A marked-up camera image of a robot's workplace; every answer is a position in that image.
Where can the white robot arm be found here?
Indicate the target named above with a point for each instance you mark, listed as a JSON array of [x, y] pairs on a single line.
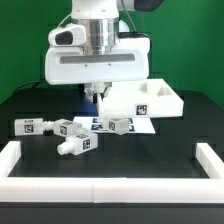
[[97, 48]]

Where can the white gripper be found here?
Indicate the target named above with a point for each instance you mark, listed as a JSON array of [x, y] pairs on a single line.
[[127, 61]]

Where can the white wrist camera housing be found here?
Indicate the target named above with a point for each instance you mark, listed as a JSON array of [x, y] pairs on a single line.
[[70, 35]]

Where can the paper sheet with tags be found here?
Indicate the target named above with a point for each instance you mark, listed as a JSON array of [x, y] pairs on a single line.
[[136, 125]]

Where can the white square tabletop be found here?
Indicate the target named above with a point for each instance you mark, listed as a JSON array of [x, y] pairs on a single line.
[[151, 98]]

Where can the white U-shaped obstacle fence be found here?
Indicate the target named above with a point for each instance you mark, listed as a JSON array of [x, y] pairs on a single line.
[[113, 190]]

